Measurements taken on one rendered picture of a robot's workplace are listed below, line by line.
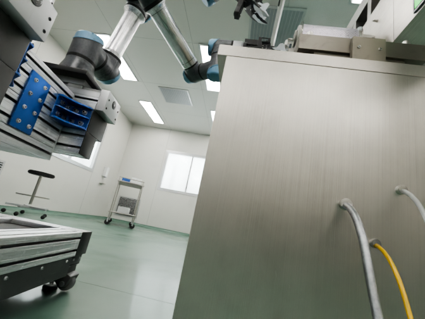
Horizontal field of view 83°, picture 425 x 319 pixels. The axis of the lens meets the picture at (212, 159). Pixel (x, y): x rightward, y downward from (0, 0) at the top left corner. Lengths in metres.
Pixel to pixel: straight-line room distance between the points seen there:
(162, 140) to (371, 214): 6.71
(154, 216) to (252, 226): 6.18
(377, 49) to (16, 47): 1.00
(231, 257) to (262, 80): 0.50
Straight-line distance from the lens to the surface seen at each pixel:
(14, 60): 0.74
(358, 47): 0.97
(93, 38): 1.27
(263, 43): 1.19
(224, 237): 0.64
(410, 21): 1.17
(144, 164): 7.12
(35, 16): 0.74
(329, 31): 1.30
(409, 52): 1.06
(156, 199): 6.80
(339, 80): 0.83
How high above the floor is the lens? 0.34
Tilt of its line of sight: 15 degrees up
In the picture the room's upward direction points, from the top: 11 degrees clockwise
